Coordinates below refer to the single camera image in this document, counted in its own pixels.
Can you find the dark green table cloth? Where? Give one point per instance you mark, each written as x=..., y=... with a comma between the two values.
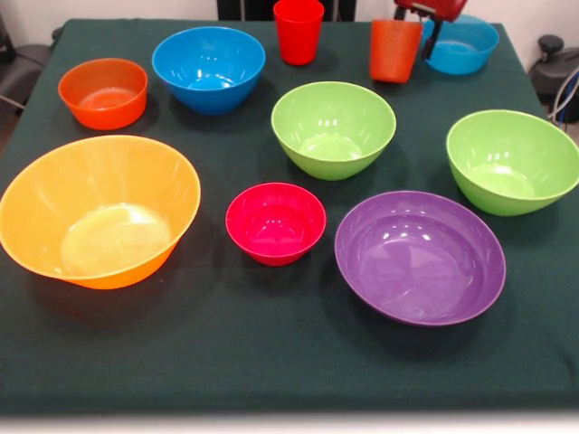
x=289, y=339

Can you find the orange cup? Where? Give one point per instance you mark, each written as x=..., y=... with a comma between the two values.
x=393, y=54

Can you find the small orange bowl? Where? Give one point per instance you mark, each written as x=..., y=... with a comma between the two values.
x=104, y=113

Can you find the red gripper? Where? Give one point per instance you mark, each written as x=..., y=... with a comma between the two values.
x=445, y=9

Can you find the red cup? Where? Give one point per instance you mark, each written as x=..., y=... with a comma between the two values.
x=298, y=40

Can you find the purple bowl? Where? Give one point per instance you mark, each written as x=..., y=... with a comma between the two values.
x=420, y=257

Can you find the large yellow-orange bowl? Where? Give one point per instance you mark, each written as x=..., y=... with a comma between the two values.
x=99, y=181

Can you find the small light blue bowl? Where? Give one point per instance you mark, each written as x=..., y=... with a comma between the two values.
x=466, y=59

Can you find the small pink-red bowl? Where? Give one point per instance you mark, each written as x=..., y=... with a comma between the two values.
x=276, y=221

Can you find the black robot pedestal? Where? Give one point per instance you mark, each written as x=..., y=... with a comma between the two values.
x=244, y=9

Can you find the green bowl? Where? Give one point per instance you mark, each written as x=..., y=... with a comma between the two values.
x=511, y=149
x=332, y=122

